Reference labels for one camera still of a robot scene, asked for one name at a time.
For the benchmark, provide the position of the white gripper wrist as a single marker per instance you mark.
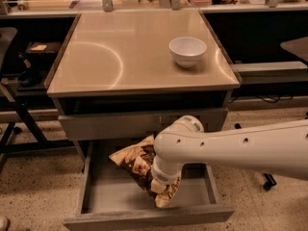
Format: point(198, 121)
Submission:
point(164, 176)

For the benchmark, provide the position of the brown chip bag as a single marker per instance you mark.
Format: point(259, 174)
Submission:
point(137, 160)

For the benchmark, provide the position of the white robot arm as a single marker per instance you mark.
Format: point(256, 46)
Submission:
point(280, 149)

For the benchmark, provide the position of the open grey middle drawer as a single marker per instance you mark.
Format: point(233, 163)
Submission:
point(111, 200)

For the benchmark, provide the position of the grey top drawer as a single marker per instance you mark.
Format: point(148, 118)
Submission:
point(134, 124)

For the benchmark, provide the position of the grey drawer cabinet with counter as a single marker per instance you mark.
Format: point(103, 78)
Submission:
point(120, 62)

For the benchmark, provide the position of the black wheeled stand base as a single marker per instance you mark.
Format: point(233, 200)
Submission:
point(269, 183)

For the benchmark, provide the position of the white ceramic bowl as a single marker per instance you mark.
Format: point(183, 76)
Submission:
point(187, 51)

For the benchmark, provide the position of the white shoe tip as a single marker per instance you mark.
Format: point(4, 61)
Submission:
point(4, 223)

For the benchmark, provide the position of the dark box on shelf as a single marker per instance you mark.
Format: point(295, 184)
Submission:
point(43, 47)

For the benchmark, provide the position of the black chair frame left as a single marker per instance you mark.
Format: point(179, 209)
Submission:
point(7, 34)

